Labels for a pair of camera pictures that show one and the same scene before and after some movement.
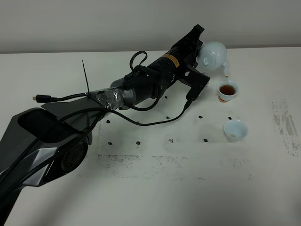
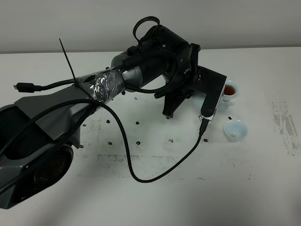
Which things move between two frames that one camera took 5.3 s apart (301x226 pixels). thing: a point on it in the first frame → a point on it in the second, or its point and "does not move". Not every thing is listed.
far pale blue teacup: [226, 91] does not move
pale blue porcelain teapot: [212, 56] → [199, 99]
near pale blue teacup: [235, 130] does not move
